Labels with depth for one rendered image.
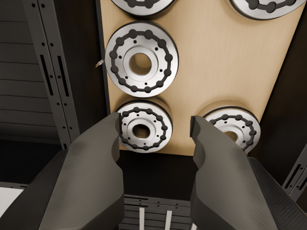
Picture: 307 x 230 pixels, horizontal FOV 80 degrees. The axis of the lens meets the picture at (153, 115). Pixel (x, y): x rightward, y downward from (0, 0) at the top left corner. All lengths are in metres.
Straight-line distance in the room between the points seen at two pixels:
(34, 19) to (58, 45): 0.03
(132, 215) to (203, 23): 0.47
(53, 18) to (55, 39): 0.02
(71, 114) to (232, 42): 0.23
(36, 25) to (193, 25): 0.19
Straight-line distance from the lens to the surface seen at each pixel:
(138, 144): 0.33
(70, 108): 0.24
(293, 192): 0.33
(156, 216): 0.55
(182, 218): 0.55
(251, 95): 0.33
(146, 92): 0.28
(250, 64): 0.31
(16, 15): 0.36
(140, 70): 0.28
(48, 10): 0.21
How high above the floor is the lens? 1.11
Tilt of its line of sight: 60 degrees down
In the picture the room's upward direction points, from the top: 170 degrees counter-clockwise
